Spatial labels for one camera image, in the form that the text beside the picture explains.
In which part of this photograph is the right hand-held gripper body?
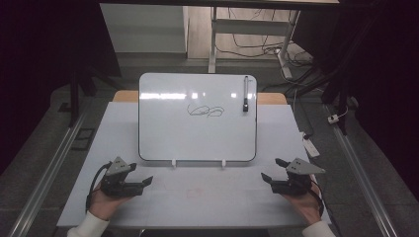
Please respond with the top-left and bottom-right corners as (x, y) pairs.
(270, 157), (326, 198)

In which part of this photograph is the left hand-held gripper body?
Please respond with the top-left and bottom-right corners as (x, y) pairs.
(100, 156), (146, 198)

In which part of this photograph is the white whiteboard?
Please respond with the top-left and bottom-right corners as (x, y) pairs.
(137, 72), (258, 162)

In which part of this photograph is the white marker pen black cap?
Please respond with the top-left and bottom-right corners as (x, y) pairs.
(242, 75), (250, 113)

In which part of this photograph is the person's left hand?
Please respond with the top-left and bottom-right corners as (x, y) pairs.
(88, 185), (132, 221)

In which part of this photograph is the person's right hand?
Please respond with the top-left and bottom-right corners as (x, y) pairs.
(282, 182), (325, 226)

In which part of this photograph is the white power strip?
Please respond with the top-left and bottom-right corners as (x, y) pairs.
(300, 131), (321, 159)

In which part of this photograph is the wooden table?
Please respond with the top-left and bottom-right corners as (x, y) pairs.
(113, 90), (289, 106)

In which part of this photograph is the black metal stand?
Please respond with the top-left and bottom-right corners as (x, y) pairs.
(58, 63), (124, 128)
(286, 13), (379, 136)

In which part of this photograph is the dark curtain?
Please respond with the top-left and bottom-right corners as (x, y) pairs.
(339, 0), (419, 200)
(0, 0), (123, 176)

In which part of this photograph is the white cabinet panel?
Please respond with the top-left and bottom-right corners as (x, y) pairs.
(100, 3), (190, 54)

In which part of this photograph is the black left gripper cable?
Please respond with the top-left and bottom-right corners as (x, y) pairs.
(85, 161), (114, 212)

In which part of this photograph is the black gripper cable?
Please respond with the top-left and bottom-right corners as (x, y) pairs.
(85, 161), (114, 212)
(309, 179), (326, 217)

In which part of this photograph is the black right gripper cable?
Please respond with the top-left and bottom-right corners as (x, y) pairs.
(309, 179), (326, 217)

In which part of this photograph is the aluminium floor rail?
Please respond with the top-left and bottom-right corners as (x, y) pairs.
(324, 104), (398, 237)
(8, 108), (91, 237)

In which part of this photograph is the black floor cable tangle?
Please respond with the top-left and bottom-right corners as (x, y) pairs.
(215, 7), (317, 97)

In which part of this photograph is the white desk frame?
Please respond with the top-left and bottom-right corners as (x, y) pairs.
(208, 6), (301, 80)

